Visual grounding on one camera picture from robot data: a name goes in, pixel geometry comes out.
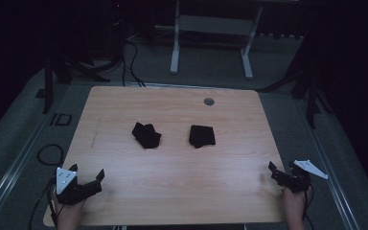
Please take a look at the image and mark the black sock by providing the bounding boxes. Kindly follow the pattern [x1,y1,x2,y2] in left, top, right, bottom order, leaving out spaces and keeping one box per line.
[188,125,217,150]
[131,121,163,150]

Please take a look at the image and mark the black metal stand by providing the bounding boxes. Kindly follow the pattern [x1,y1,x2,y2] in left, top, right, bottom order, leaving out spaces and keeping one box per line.
[258,32,334,129]
[42,52,111,115]

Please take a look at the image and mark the white metal desk frame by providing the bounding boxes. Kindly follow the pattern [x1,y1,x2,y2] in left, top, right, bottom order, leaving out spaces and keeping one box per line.
[170,0,265,81]

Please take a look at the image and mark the black floor cables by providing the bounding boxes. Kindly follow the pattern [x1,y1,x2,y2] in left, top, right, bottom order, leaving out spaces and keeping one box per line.
[121,40,147,88]

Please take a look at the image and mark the metal floor rail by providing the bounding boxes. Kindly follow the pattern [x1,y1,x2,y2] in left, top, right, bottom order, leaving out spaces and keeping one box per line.
[0,92,63,224]
[295,95,362,230]

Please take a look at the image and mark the right hand-held gripper cable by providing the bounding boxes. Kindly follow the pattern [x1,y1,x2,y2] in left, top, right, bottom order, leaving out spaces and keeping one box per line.
[301,183,316,230]

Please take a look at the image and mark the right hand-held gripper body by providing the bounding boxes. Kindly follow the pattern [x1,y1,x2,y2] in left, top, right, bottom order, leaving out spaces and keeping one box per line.
[276,159,329,194]

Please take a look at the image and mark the person's right hand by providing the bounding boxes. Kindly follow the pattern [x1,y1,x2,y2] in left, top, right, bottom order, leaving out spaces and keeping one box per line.
[283,188,312,230]

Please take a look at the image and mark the person's left hand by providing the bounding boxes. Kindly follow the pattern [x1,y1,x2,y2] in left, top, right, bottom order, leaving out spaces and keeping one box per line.
[53,195,84,230]

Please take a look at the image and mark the hand-held gripper cable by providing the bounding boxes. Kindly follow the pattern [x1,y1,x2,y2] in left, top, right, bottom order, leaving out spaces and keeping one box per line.
[301,183,316,230]
[28,176,60,230]

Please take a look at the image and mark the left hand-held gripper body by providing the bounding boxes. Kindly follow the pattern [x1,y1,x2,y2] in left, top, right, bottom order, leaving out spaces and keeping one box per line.
[56,167,104,206]

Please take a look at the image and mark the black looped floor cable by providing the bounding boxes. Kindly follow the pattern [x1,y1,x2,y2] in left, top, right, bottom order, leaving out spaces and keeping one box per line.
[36,143,65,167]

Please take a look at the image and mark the left hand-held gripper cable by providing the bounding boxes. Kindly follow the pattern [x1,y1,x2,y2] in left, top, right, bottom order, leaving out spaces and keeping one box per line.
[28,176,60,230]

